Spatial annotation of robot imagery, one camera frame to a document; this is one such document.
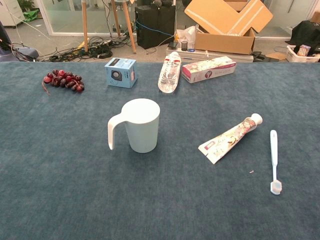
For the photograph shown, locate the flattened brown cardboard box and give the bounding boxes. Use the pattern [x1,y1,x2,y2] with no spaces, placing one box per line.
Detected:
[184,0,274,36]

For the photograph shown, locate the black cloth cover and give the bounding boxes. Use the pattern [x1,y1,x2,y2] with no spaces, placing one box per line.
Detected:
[291,20,320,48]

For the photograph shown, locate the clear plastic water bottle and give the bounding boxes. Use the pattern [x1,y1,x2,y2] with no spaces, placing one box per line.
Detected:
[157,51,182,94]

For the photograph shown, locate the black metal bracket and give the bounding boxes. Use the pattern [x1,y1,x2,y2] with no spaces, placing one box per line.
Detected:
[252,50,272,63]

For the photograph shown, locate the open brown cardboard box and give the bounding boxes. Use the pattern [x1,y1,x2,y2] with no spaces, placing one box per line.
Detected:
[194,24,256,55]

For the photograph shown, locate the white plastic basket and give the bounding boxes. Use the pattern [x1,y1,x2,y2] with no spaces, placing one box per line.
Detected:
[285,44,320,63]

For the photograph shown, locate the black cable tangle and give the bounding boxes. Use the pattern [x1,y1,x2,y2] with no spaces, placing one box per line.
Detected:
[41,36,137,63]

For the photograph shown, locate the blue network cable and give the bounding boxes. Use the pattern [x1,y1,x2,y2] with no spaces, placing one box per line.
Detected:
[136,19,175,38]

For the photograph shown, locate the light blue speaker box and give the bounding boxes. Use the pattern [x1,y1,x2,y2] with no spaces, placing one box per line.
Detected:
[104,57,139,89]

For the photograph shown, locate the white cabinet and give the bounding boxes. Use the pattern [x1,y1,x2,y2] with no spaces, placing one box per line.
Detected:
[0,0,26,27]

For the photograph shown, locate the blue table mat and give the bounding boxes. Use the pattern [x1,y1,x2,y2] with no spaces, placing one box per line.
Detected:
[0,61,320,240]

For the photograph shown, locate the white cup with handle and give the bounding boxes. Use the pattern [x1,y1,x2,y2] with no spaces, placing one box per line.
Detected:
[107,98,161,154]

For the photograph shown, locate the red grape bunch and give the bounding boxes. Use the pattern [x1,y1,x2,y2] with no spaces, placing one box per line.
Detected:
[41,69,85,96]

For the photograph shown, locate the light blue toothbrush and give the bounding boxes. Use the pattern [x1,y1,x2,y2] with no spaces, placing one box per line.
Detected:
[269,129,283,196]

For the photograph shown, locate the white plastic bag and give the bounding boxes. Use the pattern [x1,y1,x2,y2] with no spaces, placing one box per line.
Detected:
[174,24,198,50]

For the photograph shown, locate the aluminium profile rail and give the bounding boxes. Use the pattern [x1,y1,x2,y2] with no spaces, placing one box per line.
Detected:
[165,47,255,63]

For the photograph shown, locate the green bag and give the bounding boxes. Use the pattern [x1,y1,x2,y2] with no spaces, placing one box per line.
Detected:
[23,9,41,22]

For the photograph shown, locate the colourful small carton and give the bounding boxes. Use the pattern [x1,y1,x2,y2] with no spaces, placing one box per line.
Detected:
[296,44,312,57]

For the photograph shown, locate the floral toothpaste tube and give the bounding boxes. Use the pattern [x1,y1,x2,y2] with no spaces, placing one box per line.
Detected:
[197,113,264,165]

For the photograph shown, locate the wooden stand leg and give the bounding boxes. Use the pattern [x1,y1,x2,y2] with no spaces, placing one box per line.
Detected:
[111,0,121,37]
[81,0,89,53]
[121,0,137,54]

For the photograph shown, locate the black computer tower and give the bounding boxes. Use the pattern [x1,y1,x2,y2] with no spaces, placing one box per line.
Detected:
[134,4,176,50]

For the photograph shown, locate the floral pink box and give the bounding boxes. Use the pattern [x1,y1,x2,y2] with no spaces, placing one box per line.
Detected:
[181,55,237,84]

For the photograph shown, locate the blue grey machine base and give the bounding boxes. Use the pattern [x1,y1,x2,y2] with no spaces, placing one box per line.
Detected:
[0,21,40,63]

